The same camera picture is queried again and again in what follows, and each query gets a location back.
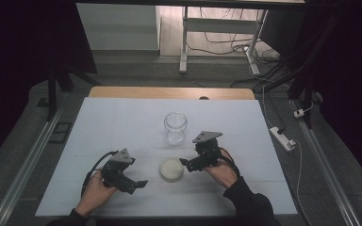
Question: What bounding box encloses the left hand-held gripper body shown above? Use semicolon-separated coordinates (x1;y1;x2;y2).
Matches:
101;148;137;194

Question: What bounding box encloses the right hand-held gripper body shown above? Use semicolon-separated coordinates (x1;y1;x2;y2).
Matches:
187;130;224;173

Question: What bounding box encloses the white round jar lid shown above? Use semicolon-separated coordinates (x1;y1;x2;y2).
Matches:
158;157;185;183

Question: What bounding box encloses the clear glass jar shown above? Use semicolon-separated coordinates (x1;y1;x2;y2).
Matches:
163;111;189;146

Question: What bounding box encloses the person's right hand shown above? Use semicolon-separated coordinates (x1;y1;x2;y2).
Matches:
203;149;239;189

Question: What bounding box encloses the person's left hand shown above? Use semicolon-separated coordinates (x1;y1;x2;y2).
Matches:
74;169;119;218

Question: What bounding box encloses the white table cover sheet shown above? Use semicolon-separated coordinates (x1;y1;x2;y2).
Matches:
35;96;298;218

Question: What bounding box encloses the wooden table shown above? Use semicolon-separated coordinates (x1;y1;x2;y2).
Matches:
88;86;256;101

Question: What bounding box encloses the white power strip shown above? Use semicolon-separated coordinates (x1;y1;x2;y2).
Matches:
269;126;297;153

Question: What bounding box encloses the black metal stand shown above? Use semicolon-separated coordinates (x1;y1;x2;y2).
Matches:
37;62;102;121
254;12;337;130

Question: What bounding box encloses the white cabinet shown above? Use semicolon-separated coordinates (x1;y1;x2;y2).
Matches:
75;3;161;51

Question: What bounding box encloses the dark curtain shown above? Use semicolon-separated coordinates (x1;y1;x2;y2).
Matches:
295;0;362;189
0;0;97;170

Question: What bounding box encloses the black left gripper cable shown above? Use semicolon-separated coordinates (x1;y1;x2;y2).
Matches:
80;150;121;199

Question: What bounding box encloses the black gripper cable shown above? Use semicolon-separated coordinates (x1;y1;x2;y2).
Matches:
218;146;241;180
80;150;121;199

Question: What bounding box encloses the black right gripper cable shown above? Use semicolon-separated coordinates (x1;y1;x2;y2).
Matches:
218;146;241;180

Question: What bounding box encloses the black rectangular floor frame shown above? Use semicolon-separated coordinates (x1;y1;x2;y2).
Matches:
48;121;74;145

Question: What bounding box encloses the aluminium rail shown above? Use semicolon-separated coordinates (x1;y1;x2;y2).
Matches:
290;100;362;226
0;105;65;226

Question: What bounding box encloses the thin white cable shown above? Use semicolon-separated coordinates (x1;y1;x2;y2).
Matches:
290;137;304;205

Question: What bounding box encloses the tangle of black floor cables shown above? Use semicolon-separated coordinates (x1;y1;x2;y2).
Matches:
187;8;281;64

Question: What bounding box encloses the white desk frame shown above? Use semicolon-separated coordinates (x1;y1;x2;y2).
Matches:
178;6;269;76

